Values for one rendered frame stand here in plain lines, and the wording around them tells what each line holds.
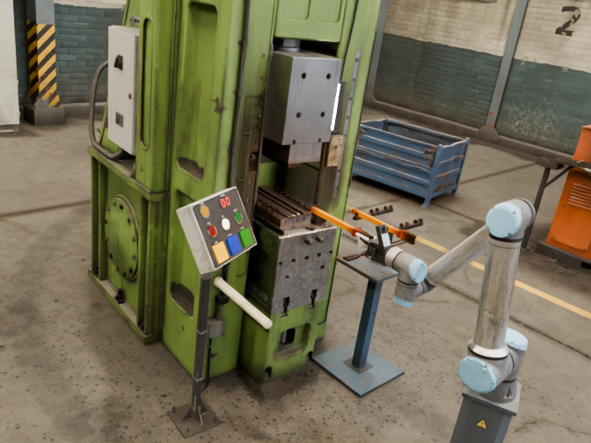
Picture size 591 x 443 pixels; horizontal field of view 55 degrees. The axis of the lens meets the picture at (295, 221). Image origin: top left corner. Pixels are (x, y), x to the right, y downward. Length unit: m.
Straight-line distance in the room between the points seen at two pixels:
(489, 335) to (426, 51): 9.32
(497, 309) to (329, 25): 1.53
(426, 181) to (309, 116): 3.80
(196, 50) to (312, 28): 0.57
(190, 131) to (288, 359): 1.36
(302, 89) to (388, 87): 9.09
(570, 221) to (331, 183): 3.18
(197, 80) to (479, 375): 1.83
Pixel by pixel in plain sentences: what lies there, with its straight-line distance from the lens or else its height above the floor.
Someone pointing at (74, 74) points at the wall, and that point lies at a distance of 8.58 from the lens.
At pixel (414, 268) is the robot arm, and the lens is 2.35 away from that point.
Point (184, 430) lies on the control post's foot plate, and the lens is 2.97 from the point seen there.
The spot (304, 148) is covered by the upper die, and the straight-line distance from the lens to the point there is 2.75.
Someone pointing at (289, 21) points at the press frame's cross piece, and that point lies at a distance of 2.72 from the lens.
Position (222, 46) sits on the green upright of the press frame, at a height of 1.77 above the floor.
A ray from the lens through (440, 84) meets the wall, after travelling 11.08.
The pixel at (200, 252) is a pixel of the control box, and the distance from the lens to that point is 2.32.
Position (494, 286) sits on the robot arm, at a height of 1.15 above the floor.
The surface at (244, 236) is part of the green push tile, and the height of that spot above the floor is 1.02.
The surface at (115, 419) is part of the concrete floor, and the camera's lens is 3.05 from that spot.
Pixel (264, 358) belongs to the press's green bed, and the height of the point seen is 0.19.
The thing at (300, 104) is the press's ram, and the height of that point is 1.56.
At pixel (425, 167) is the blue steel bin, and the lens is 6.37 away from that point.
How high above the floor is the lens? 2.04
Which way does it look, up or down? 22 degrees down
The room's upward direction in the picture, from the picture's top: 8 degrees clockwise
